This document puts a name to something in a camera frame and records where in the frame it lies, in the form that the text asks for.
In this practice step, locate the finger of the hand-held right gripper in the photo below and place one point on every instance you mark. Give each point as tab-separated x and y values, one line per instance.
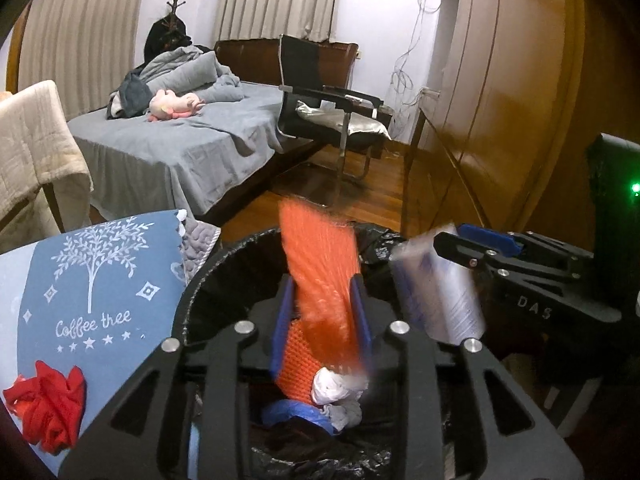
455	250
487	235

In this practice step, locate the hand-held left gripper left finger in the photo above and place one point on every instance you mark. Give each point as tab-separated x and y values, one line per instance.
284	320

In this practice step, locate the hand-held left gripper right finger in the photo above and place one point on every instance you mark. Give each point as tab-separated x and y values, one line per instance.
361	310

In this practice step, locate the clear plastic wrapper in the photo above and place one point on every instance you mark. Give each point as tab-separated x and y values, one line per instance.
440	300

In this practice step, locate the orange foam net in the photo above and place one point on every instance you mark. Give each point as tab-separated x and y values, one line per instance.
300	360
320	270

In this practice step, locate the black bin liner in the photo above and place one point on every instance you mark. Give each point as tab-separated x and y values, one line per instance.
380	242

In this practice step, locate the white plastic bag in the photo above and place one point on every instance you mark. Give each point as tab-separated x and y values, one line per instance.
330	385

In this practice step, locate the black trash bin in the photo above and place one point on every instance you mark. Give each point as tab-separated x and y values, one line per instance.
200	300

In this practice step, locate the grey tissue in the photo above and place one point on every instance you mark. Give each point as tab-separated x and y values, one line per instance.
346	416

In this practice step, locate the grey quilted pad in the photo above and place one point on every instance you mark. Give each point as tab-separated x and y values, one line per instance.
197	245

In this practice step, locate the wooden wardrobe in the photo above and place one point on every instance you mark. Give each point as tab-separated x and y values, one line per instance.
500	85

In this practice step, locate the silver cushion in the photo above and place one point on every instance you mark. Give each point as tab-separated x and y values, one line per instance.
360	127

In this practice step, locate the blue tree-print mat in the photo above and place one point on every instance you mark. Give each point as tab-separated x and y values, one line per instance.
100	300

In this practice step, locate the bed with grey sheet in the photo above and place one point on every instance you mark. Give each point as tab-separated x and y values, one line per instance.
165	150

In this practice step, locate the black chair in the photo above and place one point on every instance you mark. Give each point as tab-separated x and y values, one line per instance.
300	65

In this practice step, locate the pink plush toy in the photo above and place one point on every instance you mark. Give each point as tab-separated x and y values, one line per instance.
170	105

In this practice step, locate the red cloth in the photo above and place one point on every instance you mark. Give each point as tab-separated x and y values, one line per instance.
50	400

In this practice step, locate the wooden headboard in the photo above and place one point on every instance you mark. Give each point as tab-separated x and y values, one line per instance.
250	60

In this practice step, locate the grey blanket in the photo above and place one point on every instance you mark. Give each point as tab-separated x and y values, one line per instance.
195	70

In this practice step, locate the dark grey garment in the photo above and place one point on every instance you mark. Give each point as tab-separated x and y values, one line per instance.
135	92

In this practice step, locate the light blue tablecloth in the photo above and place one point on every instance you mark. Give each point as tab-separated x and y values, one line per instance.
11	310

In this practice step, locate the beige quilt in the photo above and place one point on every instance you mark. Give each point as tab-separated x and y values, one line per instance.
35	150

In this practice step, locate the beige curtain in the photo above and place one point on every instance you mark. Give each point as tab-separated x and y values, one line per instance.
85	25
280	0

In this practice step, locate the black hanging coat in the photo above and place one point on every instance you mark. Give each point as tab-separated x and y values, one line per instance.
160	40

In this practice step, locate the wooden coat rack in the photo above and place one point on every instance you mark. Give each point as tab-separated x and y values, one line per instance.
176	5

